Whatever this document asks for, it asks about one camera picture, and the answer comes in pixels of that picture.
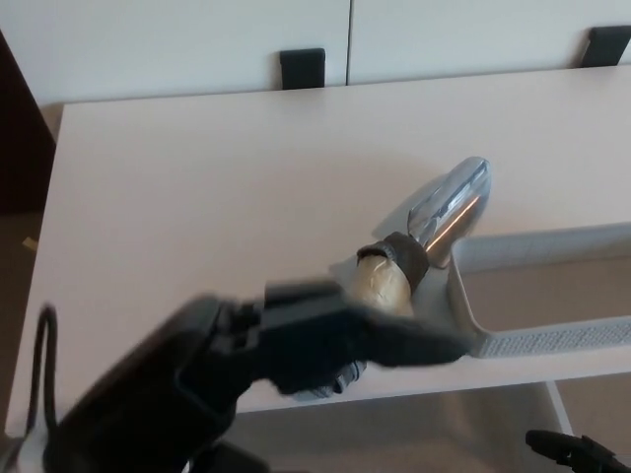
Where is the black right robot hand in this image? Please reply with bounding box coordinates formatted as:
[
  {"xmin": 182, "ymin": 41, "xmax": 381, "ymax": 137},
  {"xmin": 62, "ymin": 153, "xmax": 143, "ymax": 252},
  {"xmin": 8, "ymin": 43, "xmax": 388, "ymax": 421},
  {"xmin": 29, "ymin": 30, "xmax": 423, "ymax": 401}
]
[{"xmin": 525, "ymin": 429, "xmax": 631, "ymax": 473}]

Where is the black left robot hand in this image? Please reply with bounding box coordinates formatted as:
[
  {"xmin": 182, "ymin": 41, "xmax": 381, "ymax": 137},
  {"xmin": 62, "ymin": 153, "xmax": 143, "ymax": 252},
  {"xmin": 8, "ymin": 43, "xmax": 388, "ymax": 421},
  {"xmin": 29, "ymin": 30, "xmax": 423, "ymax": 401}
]
[{"xmin": 41, "ymin": 279, "xmax": 469, "ymax": 473}]

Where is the metal shovel with handle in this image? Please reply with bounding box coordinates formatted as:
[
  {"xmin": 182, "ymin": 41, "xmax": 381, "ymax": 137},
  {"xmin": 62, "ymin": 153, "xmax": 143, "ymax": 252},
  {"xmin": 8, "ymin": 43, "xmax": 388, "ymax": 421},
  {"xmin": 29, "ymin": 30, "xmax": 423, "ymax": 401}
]
[{"xmin": 290, "ymin": 156, "xmax": 492, "ymax": 401}]

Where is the grey perforated container tray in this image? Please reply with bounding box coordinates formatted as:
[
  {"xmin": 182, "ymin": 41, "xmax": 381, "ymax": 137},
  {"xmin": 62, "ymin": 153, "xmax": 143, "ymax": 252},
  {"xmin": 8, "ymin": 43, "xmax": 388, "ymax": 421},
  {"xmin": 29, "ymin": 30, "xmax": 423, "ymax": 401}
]
[{"xmin": 446, "ymin": 222, "xmax": 631, "ymax": 363}]

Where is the dark brown door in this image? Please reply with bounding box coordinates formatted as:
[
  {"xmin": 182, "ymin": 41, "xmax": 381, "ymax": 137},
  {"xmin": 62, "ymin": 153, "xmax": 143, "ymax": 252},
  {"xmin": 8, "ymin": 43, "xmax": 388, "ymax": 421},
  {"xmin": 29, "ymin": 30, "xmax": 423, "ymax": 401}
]
[{"xmin": 0, "ymin": 29, "xmax": 57, "ymax": 218}]

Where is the white cabinet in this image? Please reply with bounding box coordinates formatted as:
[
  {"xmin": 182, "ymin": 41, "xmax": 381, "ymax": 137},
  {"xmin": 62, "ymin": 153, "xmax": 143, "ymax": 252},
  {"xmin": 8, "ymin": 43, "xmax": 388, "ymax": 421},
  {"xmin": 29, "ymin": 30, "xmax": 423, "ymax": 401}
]
[{"xmin": 0, "ymin": 0, "xmax": 631, "ymax": 107}]

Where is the white desk leg frame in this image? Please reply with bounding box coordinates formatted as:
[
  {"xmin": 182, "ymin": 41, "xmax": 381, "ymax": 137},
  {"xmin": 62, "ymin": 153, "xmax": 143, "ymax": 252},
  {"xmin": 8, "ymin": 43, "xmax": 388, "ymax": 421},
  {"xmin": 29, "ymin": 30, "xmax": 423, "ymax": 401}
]
[{"xmin": 543, "ymin": 381, "xmax": 576, "ymax": 439}]

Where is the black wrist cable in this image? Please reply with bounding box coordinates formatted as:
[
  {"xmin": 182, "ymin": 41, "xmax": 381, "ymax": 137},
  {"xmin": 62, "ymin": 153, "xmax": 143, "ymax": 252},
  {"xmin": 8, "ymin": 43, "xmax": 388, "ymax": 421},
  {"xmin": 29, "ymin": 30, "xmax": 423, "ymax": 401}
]
[{"xmin": 30, "ymin": 304, "xmax": 59, "ymax": 433}]

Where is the black cabinet handle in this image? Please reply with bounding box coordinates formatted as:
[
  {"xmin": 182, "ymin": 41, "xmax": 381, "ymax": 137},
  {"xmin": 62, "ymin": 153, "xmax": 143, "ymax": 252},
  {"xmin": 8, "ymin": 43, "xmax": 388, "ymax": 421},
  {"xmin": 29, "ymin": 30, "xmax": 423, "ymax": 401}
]
[
  {"xmin": 579, "ymin": 27, "xmax": 631, "ymax": 68},
  {"xmin": 279, "ymin": 47, "xmax": 326, "ymax": 91}
]

